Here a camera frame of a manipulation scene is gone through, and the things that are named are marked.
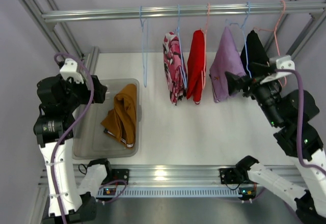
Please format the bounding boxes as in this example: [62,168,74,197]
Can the pink patterned trousers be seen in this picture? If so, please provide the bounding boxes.
[162,32,187,105]

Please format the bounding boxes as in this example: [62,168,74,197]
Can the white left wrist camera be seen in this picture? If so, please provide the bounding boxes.
[60,58,85,84]

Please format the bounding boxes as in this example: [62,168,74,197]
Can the grey slotted cable duct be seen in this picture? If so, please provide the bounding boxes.
[95,186,245,199]

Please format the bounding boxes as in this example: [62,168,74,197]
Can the red trousers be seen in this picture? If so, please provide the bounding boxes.
[186,30,205,105]

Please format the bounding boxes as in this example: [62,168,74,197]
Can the black trousers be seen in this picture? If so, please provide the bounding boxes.
[240,30,269,75]

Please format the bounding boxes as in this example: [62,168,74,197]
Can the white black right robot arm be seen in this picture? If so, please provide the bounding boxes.
[225,65,325,223]

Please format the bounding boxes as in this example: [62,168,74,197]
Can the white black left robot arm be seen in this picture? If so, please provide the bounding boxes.
[33,74,112,223]

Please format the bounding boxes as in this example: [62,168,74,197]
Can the aluminium hanging rail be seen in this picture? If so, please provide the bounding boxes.
[41,1,325,23]

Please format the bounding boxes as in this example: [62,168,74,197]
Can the right aluminium frame post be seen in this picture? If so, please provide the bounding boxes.
[277,0,325,58]

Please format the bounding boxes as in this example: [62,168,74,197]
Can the pink hanger with red trousers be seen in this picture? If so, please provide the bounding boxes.
[201,3,210,89]

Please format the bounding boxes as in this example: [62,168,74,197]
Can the brown trousers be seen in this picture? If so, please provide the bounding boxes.
[101,83,137,149]

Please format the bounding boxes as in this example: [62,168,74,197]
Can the clear plastic bin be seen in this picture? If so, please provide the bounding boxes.
[73,78,142,160]

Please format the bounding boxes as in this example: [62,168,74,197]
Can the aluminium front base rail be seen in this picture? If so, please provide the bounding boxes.
[38,164,316,187]

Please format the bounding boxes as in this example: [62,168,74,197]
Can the left aluminium frame post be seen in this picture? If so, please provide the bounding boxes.
[18,0,100,74]

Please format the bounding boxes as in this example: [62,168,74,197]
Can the lilac trousers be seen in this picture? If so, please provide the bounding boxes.
[209,26,246,103]

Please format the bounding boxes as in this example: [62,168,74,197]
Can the aluminium frame post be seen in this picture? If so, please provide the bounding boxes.
[18,0,100,74]
[277,0,325,58]

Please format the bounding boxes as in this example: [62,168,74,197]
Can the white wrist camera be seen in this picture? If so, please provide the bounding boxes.
[60,58,85,84]
[260,55,295,85]

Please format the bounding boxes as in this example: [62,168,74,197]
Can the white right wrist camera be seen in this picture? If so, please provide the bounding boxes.
[260,55,295,85]

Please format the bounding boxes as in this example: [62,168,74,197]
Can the blue hanger with brown trousers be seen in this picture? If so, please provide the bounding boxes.
[139,6,148,88]

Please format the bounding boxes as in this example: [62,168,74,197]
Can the blue hanger with lilac trousers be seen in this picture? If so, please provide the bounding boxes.
[225,2,252,78]

